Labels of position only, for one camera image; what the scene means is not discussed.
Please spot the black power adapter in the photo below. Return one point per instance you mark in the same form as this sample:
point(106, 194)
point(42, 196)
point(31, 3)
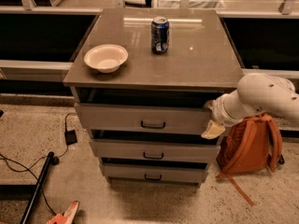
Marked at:
point(70, 137)

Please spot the grey drawer cabinet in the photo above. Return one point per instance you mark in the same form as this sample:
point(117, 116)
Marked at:
point(199, 65)

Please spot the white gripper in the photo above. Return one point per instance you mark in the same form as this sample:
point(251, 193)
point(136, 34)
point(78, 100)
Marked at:
point(219, 112)

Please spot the white paper bowl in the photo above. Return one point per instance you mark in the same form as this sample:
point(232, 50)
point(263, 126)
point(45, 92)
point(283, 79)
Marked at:
point(106, 58)

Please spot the blue soda can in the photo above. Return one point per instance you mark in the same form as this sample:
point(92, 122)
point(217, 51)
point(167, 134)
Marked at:
point(159, 35)

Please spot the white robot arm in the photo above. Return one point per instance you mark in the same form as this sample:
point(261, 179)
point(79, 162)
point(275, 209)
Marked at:
point(254, 95)

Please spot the grey bottom drawer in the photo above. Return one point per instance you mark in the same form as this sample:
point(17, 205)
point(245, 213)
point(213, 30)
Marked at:
point(151, 173)

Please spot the orange backpack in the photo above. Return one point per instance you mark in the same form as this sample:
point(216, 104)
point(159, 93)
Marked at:
point(251, 145)

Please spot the grey middle drawer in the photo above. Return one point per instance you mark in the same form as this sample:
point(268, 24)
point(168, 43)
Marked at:
point(153, 151)

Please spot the grey drawer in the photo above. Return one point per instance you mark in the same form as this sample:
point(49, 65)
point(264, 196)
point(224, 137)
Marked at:
point(153, 151)
point(151, 173)
point(145, 119)

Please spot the grey top drawer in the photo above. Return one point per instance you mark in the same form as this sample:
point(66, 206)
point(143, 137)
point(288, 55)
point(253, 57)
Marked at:
point(145, 119)

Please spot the black metal stand leg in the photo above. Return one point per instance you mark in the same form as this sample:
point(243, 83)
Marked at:
point(37, 189)

